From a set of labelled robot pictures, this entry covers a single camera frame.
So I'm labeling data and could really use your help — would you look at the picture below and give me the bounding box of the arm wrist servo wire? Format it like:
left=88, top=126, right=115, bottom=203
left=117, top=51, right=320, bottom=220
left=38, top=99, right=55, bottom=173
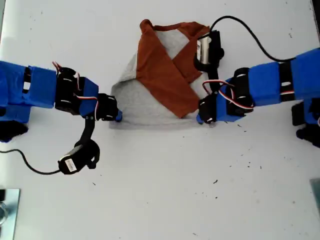
left=51, top=60, right=64, bottom=76

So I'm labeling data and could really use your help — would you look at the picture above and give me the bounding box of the steel plate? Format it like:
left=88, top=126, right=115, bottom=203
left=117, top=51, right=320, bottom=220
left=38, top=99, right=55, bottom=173
left=0, top=188, right=21, bottom=240

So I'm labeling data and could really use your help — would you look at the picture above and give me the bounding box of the gripper camera stalk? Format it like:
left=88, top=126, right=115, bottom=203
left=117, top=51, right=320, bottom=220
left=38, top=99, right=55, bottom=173
left=208, top=66, right=221, bottom=96
left=80, top=115, right=98, bottom=151

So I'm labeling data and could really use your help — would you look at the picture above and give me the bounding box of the grey t-shirt with brown sleeves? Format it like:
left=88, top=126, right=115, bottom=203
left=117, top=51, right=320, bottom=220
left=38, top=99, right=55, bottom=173
left=108, top=18, right=212, bottom=131

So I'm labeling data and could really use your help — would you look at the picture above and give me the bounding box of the gripper camera cable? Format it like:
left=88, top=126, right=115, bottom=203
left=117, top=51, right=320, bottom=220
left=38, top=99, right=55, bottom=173
left=0, top=148, right=61, bottom=176
left=208, top=15, right=298, bottom=63

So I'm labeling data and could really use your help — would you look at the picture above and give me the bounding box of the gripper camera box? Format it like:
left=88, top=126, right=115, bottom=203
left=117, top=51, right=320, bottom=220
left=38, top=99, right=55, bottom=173
left=57, top=139, right=101, bottom=176
left=193, top=29, right=225, bottom=73

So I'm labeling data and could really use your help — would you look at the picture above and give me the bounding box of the gripper servo wire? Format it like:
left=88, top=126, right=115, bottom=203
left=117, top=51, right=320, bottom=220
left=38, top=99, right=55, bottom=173
left=74, top=71, right=100, bottom=116

